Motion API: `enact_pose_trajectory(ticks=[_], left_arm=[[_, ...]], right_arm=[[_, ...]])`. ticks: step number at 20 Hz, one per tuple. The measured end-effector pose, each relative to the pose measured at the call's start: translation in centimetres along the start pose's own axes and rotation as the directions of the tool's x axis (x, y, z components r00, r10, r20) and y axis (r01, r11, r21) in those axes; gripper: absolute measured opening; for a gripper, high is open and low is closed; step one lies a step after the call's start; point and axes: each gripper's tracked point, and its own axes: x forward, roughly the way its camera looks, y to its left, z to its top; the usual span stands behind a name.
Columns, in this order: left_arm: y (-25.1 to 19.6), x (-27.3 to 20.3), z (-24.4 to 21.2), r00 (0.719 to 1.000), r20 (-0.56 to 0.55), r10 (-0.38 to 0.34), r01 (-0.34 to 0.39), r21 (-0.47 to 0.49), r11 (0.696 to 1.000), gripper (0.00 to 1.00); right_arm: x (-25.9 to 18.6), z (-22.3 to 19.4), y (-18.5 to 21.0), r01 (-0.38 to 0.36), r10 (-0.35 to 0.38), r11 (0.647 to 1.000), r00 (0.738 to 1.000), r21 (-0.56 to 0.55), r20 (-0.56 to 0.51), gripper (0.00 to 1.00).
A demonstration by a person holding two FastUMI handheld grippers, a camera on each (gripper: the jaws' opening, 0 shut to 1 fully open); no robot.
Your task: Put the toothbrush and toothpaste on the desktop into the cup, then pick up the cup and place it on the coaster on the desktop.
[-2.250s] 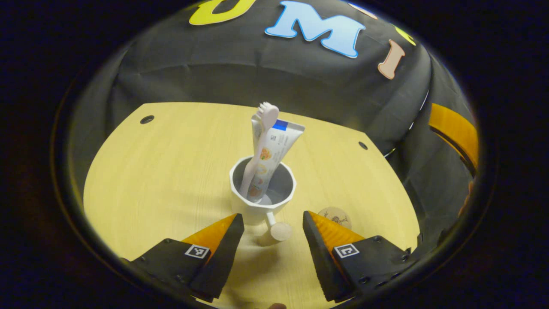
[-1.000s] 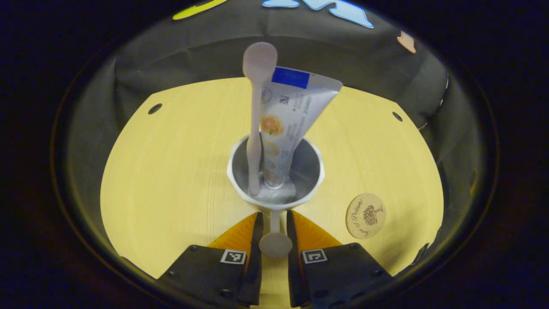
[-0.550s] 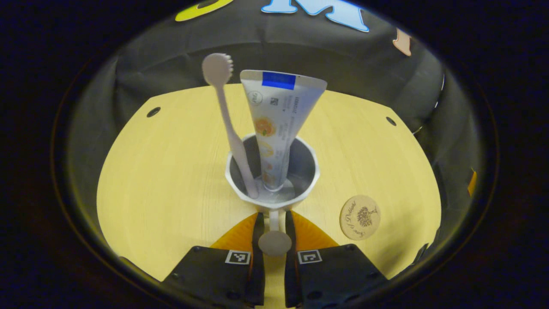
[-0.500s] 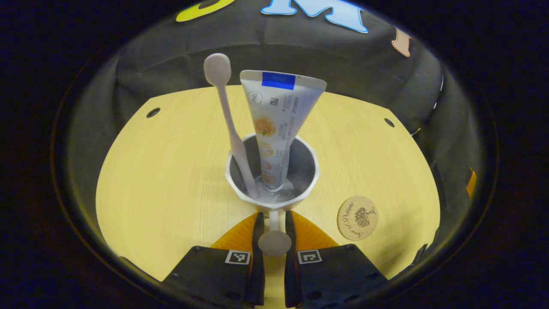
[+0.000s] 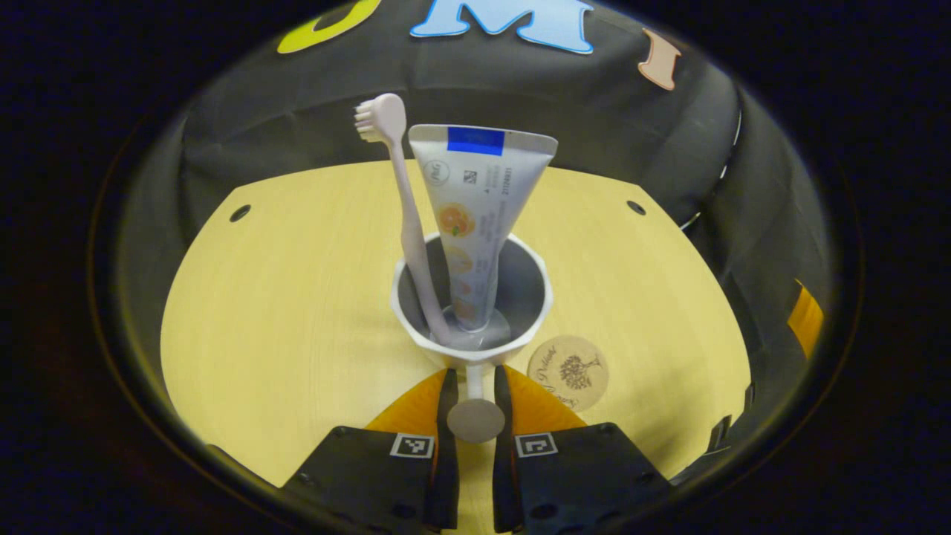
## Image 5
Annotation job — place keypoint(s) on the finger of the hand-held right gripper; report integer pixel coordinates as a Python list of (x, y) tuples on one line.
[(806, 319)]

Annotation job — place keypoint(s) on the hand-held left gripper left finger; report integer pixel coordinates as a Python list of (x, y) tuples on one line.
[(446, 483)]

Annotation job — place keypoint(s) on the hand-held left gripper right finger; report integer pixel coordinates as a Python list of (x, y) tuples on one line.
[(505, 483)]

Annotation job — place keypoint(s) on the round cork coaster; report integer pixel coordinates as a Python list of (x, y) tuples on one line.
[(568, 371)]

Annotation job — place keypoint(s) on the white cup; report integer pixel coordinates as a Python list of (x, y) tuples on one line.
[(531, 293)]

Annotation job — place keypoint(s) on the white toothpaste tube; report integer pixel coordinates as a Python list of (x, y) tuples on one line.
[(483, 200)]

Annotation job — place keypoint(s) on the pale pink toothbrush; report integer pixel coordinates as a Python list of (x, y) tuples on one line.
[(405, 193)]

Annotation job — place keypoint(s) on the dark object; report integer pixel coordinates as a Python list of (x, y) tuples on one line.
[(717, 435)]

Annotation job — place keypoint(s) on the black backdrop cloth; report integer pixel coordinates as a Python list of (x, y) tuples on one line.
[(312, 111)]

